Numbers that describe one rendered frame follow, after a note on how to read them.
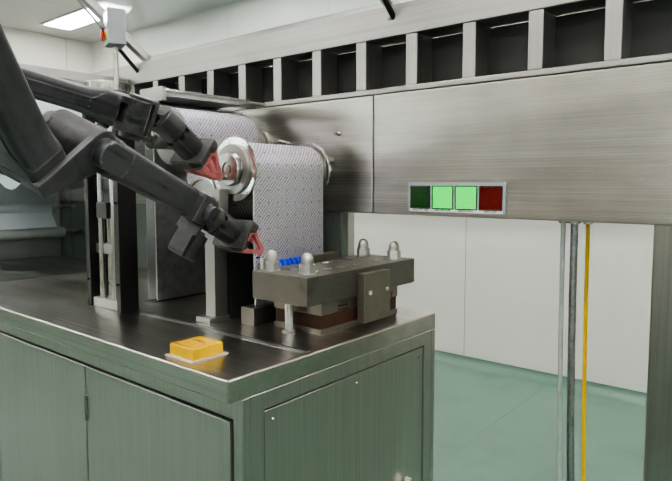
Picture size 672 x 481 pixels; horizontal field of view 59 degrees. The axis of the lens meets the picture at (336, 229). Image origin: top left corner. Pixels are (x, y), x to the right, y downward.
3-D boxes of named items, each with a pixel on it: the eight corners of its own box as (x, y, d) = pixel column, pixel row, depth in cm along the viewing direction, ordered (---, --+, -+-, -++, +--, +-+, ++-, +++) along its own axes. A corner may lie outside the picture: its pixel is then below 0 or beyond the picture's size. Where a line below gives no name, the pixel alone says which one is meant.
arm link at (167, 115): (152, 126, 117) (172, 106, 118) (138, 118, 122) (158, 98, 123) (174, 149, 122) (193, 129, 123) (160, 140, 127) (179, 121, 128)
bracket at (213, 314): (194, 322, 137) (191, 189, 135) (216, 317, 142) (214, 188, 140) (208, 325, 134) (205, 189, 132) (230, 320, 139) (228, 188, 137)
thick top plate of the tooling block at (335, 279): (252, 297, 129) (252, 270, 129) (363, 275, 160) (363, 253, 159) (306, 307, 119) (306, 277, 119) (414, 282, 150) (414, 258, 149)
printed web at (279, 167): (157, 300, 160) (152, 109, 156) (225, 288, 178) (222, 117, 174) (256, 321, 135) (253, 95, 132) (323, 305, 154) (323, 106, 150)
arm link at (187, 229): (214, 204, 114) (178, 185, 116) (183, 256, 112) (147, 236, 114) (232, 221, 125) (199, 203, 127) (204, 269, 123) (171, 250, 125)
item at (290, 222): (253, 272, 135) (252, 190, 133) (321, 262, 153) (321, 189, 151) (255, 272, 134) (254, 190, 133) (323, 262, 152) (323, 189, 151)
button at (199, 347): (169, 355, 110) (169, 342, 110) (200, 347, 116) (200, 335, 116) (192, 362, 106) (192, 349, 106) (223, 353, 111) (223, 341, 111)
